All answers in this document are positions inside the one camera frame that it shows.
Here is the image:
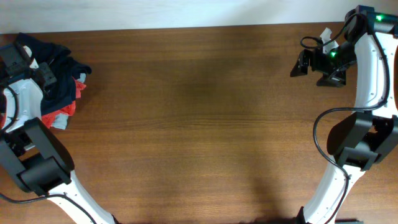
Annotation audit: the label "grey folded garment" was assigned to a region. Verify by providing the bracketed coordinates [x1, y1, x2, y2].
[52, 73, 86, 130]

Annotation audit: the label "red printed t-shirt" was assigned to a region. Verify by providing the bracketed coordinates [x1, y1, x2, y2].
[0, 79, 87, 129]

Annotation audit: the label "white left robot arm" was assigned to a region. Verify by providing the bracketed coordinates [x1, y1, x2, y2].
[1, 62, 118, 223]

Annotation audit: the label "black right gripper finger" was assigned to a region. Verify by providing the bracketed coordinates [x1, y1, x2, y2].
[317, 73, 346, 87]
[290, 49, 310, 77]

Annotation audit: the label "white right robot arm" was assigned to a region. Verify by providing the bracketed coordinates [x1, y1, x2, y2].
[290, 5, 397, 223]

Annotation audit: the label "dark navy blue shorts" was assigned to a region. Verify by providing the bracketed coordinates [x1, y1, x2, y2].
[15, 33, 92, 115]

